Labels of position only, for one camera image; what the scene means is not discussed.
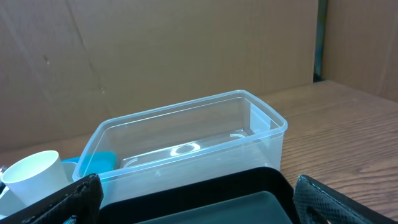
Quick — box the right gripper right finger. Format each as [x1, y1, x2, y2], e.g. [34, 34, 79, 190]
[293, 175, 397, 224]

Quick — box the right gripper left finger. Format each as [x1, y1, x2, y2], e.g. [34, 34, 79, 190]
[1, 174, 104, 224]

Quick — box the teal serving tray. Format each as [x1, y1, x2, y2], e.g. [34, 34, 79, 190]
[62, 151, 120, 182]

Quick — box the black plastic tray bin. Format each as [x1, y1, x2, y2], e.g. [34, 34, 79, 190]
[98, 167, 300, 223]

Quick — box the white paper cup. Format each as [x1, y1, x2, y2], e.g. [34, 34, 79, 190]
[1, 150, 69, 206]

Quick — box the grey metal saucer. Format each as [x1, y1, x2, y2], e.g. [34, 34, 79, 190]
[0, 161, 77, 219]

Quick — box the clear plastic bin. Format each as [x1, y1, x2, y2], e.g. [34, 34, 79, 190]
[74, 90, 288, 205]

